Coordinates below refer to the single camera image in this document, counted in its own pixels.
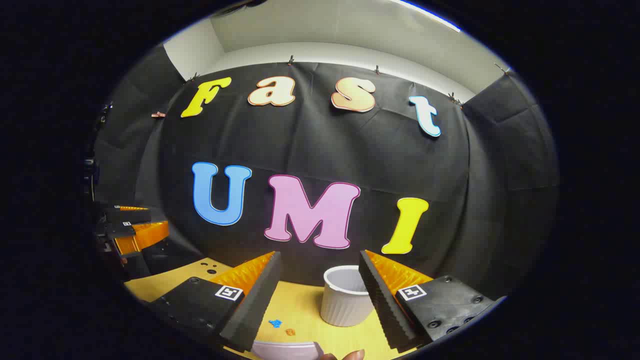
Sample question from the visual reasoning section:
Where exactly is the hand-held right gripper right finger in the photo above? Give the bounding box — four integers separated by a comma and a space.
359, 249, 507, 351

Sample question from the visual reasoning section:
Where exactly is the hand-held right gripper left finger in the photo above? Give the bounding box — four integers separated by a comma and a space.
149, 251, 282, 353

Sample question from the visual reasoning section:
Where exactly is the white ribbed garbage bin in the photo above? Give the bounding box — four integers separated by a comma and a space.
320, 265, 376, 328

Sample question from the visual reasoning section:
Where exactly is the pale purple dustpan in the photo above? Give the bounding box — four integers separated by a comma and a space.
251, 341, 325, 360

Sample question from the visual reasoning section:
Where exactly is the wooden desktop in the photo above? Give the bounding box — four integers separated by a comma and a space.
124, 257, 421, 360

